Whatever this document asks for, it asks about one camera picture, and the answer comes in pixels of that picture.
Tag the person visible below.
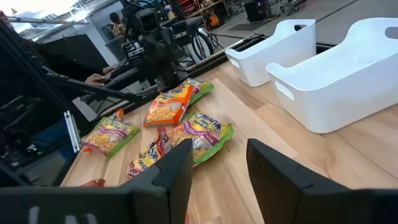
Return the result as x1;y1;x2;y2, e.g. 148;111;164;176
0;11;108;162
108;11;127;39

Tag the white plastic bin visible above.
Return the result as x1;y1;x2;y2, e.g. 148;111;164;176
266;17;398;134
224;18;317;88

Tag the silver metal bracket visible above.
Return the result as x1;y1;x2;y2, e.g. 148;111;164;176
63;110;81;154

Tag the metal storage shelf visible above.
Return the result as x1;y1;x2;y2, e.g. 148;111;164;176
177;0;233;30

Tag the green Maruchan ramen pack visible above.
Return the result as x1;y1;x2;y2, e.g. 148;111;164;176
179;77;215;106
166;111;235;166
80;115;141;159

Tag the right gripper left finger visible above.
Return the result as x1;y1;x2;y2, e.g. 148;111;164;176
0;138;193;224

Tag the black equipment case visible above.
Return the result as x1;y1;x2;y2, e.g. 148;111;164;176
244;0;271;23

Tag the grey trash can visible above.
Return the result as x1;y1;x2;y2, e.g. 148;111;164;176
104;35;127;62

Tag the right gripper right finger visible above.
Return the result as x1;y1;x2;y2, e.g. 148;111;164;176
246;138;398;224

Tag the red Maruchan ramen pack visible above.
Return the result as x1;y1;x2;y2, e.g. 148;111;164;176
80;178;106;188
126;125;171;180

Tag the black round wheel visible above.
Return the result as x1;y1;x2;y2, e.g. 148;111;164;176
190;30;215;62

